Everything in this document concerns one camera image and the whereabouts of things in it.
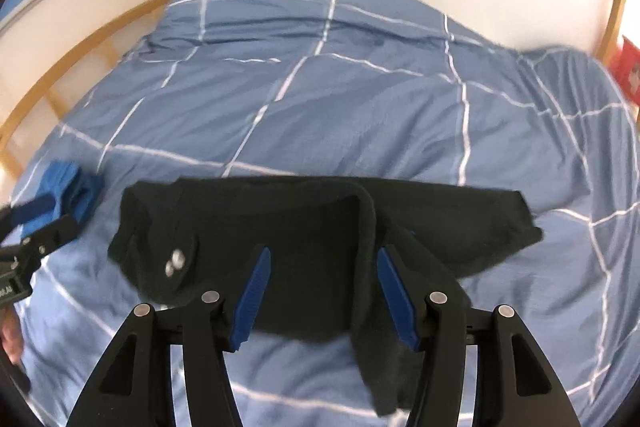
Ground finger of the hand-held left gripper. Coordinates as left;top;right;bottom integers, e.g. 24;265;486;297
19;215;82;269
0;160;104;238

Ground person's left hand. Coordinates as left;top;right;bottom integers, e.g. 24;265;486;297
0;309;25;367

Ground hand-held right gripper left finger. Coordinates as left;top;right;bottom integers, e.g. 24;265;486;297
66;245;273;427

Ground red box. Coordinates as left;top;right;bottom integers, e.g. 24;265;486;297
606;35;640;104

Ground blue checked duvet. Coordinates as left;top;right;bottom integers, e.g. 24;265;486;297
9;0;640;427

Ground black pants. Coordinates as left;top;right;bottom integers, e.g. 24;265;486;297
107;176;544;418

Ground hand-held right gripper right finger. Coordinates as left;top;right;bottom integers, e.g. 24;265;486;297
376;244;584;427

